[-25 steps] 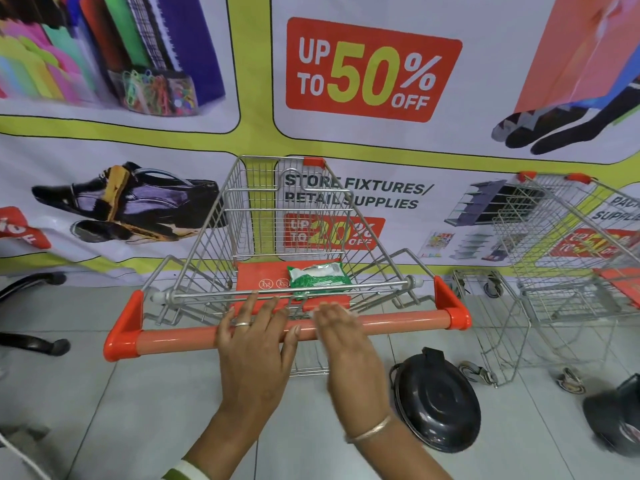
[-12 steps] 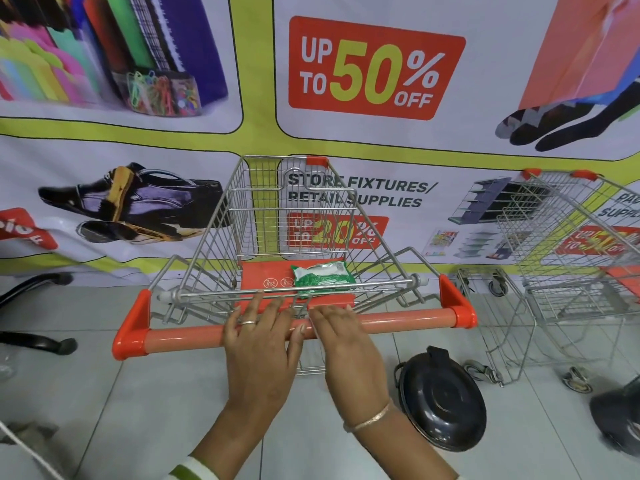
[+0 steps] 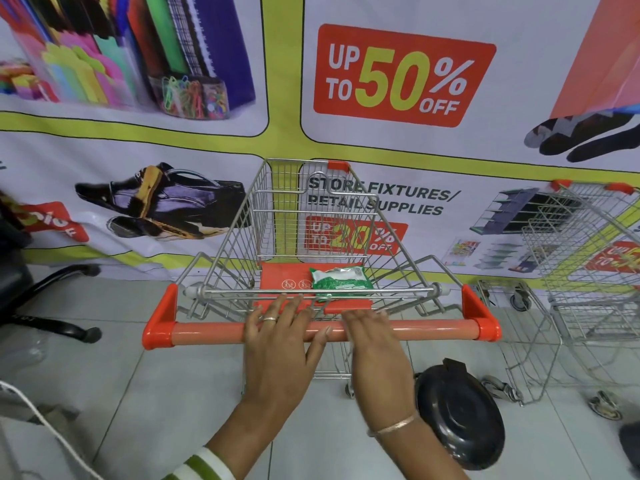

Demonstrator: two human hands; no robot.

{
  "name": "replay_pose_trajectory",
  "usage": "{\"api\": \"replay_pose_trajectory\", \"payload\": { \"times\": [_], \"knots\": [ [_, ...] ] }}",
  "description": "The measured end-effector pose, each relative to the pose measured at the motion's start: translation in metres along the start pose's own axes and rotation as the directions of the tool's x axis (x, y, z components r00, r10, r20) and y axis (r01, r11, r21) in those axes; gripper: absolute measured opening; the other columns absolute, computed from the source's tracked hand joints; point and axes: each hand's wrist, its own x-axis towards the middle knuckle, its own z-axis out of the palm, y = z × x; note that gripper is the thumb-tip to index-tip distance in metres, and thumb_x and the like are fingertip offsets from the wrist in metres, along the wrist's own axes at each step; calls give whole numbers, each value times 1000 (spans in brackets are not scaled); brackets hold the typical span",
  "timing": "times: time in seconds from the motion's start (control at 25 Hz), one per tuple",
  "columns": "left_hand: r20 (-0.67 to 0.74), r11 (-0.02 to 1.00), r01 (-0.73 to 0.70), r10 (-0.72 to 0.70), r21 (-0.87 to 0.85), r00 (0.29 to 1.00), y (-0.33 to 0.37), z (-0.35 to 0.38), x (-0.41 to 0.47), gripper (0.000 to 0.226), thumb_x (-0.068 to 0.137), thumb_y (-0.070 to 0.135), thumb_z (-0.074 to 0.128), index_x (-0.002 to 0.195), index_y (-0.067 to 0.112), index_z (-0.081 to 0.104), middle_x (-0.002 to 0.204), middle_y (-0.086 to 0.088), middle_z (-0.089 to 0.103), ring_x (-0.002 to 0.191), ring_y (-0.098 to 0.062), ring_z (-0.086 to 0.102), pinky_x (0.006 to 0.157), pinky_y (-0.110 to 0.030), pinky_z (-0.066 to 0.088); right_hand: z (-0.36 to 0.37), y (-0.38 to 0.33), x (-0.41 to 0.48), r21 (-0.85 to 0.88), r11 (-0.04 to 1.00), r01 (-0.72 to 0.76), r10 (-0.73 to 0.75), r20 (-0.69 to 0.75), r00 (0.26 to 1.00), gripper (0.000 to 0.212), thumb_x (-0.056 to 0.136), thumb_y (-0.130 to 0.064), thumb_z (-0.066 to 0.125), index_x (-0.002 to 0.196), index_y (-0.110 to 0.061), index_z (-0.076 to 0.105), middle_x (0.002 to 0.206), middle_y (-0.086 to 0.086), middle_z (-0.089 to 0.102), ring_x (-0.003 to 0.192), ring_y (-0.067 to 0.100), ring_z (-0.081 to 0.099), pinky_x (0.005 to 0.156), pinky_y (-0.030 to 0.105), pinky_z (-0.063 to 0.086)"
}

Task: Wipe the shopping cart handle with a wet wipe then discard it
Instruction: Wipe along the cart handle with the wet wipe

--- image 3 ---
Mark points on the person's left hand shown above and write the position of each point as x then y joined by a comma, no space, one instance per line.
277,359

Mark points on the person's right hand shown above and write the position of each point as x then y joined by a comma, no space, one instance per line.
380,369

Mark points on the black round bin lid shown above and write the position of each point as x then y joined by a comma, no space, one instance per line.
460,419

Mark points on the green wet wipe packet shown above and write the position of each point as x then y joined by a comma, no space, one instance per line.
342,282

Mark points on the person's left forearm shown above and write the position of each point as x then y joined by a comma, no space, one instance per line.
255,439

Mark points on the gold bangle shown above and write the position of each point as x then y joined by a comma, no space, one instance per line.
395,424

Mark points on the green white striped sleeve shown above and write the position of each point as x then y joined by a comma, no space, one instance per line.
200,467

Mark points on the grey metal stand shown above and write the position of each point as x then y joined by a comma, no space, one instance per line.
50,412

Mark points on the black office chair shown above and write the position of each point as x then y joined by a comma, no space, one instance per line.
15,284

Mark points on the printed wall banner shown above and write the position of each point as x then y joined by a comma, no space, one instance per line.
500,144

